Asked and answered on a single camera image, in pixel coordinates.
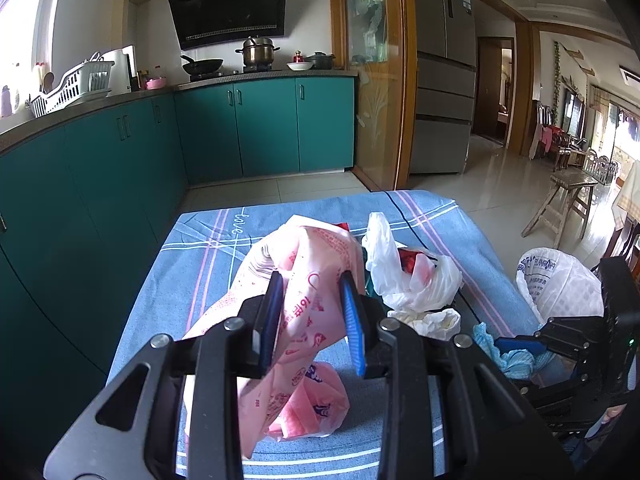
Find blue textured cloth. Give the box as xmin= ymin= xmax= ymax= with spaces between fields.
xmin=472 ymin=323 xmax=553 ymax=380

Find large pink plastic bag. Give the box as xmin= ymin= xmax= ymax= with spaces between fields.
xmin=186 ymin=216 xmax=364 ymax=458

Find white plastic bag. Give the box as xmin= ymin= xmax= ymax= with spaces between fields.
xmin=361 ymin=212 xmax=462 ymax=314

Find white tissue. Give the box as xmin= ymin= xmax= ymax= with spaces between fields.
xmin=387 ymin=308 xmax=461 ymax=341

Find small pink plastic bag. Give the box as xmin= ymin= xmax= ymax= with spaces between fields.
xmin=267 ymin=362 xmax=350 ymax=441

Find white lined trash bin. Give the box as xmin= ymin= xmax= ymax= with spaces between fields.
xmin=515 ymin=247 xmax=604 ymax=324

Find teal kitchen cabinets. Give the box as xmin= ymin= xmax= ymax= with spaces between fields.
xmin=1 ymin=70 xmax=356 ymax=468

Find blue plaid tablecloth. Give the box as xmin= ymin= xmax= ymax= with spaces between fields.
xmin=110 ymin=191 xmax=540 ymax=479

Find red paper package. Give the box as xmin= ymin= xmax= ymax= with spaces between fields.
xmin=334 ymin=222 xmax=350 ymax=232

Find wooden stool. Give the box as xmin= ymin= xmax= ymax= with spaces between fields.
xmin=521 ymin=168 xmax=599 ymax=249

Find white bowl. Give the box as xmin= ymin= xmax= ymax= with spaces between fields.
xmin=288 ymin=61 xmax=314 ymax=72

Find dark lidded pot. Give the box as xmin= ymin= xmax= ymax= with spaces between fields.
xmin=306 ymin=51 xmax=335 ymax=70

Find black wok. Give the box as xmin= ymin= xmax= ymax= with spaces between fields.
xmin=180 ymin=54 xmax=224 ymax=77

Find steel stock pot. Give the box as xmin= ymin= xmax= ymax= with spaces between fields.
xmin=235 ymin=37 xmax=280 ymax=66

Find pink bowl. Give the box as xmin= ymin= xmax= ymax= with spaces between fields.
xmin=145 ymin=77 xmax=167 ymax=90

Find white dish rack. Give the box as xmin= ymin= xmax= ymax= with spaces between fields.
xmin=29 ymin=52 xmax=115 ymax=118

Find wooden framed glass door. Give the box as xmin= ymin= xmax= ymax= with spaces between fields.
xmin=330 ymin=0 xmax=418 ymax=191

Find black range hood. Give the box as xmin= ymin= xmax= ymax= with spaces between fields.
xmin=168 ymin=0 xmax=285 ymax=50

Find grey refrigerator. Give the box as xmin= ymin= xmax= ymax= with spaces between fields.
xmin=410 ymin=0 xmax=476 ymax=174

